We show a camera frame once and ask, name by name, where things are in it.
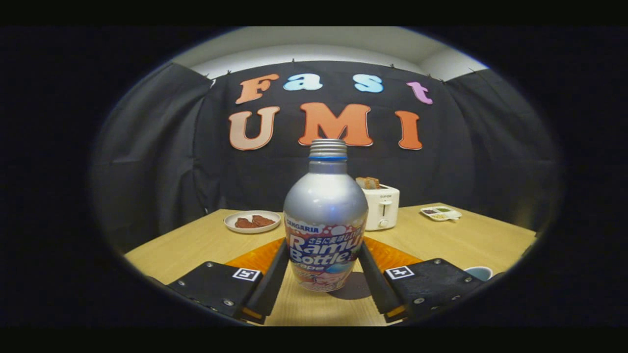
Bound white divided condiment dish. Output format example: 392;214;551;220
420;206;463;222

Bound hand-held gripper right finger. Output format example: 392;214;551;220
358;237;501;324

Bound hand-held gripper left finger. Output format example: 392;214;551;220
167;238;291;325

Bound dark brown round coaster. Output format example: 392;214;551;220
340;271;372;301

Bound black backdrop cloth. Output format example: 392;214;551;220
91;60;562;255

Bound white toaster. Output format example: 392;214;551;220
362;184;400;231

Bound wooden table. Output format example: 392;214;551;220
124;202;538;327

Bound white cup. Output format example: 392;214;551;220
464;266;494;282

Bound white round plate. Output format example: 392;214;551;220
223;210;282;234

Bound silver juice bottle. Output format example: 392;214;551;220
283;139;368;293

